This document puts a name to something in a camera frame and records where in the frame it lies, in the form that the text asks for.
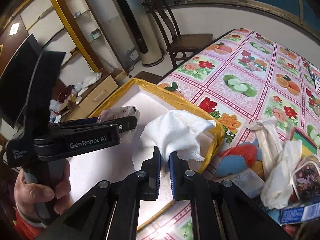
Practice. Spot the clear cartoon zipper pouch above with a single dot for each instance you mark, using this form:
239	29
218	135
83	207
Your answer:
305	179

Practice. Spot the black television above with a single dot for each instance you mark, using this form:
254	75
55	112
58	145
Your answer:
16	78

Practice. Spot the playing cards pile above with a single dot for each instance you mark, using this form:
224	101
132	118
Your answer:
315	74

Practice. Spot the white tissue cloth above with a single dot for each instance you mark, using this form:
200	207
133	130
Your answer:
278	187

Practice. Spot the dark wooden chair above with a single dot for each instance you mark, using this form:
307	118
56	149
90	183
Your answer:
177	44

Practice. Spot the yellow taped foam box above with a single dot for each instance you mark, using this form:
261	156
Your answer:
115	163

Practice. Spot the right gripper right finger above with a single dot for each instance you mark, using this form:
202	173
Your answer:
220	210

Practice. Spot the pink floral tissue pack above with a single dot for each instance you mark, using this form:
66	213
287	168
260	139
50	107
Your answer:
125	117

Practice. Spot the blue tissue box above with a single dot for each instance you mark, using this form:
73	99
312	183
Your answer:
299	214

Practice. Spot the tall silver air conditioner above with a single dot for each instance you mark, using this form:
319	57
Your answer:
137	23

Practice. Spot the wooden TV cabinet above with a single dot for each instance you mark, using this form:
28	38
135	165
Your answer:
91	99

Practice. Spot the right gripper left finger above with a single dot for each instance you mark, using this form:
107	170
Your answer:
109	210

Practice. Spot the white plastic wipes pack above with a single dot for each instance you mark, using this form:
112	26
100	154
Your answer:
268	141

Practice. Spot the person's left hand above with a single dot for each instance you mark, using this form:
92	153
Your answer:
26	195

